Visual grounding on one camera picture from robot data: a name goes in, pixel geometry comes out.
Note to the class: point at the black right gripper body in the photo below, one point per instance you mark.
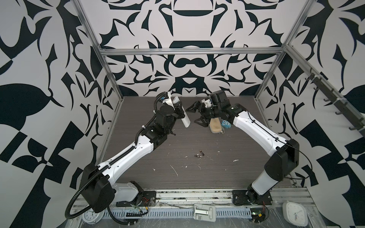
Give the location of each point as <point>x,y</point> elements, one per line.
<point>211,112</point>

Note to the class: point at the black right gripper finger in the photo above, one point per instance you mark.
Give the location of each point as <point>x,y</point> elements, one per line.
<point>194,107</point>
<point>201,121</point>

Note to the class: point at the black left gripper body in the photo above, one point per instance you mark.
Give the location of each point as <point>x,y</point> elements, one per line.
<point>174,115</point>

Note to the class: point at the white remote control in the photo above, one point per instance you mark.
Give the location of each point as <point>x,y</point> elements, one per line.
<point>179,109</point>

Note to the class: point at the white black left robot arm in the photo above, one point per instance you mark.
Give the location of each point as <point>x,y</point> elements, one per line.
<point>97,185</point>

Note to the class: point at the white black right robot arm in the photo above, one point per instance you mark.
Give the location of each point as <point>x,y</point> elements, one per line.
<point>284,154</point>

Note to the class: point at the beige oblong sponge block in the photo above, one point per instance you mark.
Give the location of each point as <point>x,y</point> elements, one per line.
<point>215,126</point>

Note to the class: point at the blue toy figure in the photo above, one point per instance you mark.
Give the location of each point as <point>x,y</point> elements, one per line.
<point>226,124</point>

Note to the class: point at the small circuit board green LED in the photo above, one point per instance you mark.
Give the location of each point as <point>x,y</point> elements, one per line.
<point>259,215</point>

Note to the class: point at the square white clock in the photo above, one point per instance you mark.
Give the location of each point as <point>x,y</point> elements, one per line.
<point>295,214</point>

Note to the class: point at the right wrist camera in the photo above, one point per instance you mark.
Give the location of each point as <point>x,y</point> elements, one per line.
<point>206,103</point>

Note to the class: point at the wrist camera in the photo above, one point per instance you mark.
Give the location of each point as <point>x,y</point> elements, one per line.
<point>206,103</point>
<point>166,99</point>

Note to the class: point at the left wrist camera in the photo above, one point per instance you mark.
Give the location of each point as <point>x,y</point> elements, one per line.
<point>166,99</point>

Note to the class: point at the white bracket plate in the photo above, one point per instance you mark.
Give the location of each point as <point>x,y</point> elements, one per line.
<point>204,212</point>

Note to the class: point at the white slotted cable duct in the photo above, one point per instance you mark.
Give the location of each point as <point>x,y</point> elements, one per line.
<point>176,213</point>

